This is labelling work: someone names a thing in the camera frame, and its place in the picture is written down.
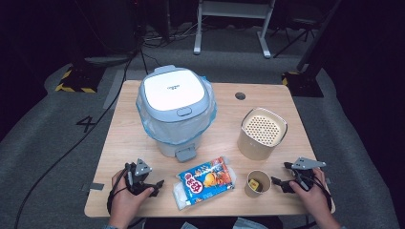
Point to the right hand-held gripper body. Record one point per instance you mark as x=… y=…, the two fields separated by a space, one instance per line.
x=307 y=163

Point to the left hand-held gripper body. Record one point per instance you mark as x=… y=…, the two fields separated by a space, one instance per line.
x=140 y=168

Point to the person's right hand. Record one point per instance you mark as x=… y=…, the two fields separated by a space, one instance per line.
x=313 y=200

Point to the person's left hand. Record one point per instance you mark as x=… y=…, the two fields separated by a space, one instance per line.
x=125 y=203

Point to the brown paper cup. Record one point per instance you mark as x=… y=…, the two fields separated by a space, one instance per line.
x=263 y=178

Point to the small yellow wrapper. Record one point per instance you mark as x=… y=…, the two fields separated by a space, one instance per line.
x=253 y=184

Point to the beige perforated cylinder container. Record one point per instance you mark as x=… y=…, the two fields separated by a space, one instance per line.
x=254 y=148

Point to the blue snack packet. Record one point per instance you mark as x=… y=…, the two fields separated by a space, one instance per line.
x=205 y=181

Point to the grey tape strip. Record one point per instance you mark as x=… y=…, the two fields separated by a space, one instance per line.
x=94 y=186

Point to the black striped stand base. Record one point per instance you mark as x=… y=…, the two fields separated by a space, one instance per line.
x=302 y=84
x=79 y=79

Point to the dark round table grommet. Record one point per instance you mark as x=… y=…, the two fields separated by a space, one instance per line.
x=240 y=96

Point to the black slanted stand pole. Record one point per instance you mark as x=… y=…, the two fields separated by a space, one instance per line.
x=318 y=38

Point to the black folding stand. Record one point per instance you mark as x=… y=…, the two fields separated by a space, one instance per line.
x=301 y=25

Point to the white metal desk frame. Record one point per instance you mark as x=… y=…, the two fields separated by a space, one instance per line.
x=234 y=9

